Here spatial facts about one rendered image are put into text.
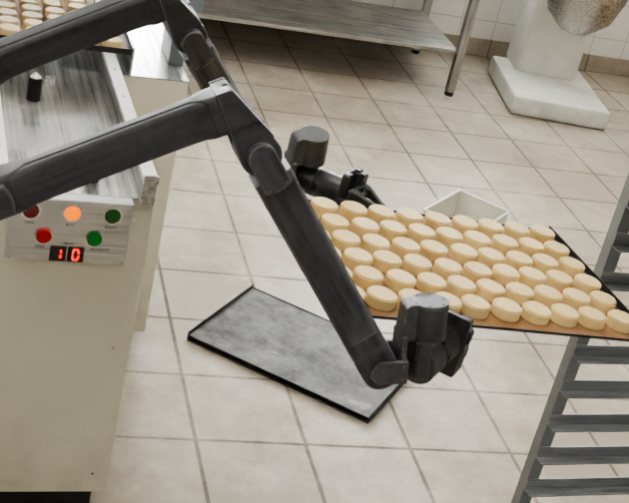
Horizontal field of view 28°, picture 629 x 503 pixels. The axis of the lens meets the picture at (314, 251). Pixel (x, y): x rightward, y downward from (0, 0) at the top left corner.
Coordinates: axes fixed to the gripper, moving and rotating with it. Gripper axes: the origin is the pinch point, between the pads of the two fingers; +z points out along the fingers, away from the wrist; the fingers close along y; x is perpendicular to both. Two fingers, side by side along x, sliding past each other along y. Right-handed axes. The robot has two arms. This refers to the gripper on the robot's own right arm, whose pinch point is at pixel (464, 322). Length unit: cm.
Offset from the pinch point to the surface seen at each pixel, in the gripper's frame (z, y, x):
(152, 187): 21, -13, 73
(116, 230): 17, -23, 77
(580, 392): 69, -38, -13
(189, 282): 138, -98, 120
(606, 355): 72, -29, -15
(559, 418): 68, -46, -11
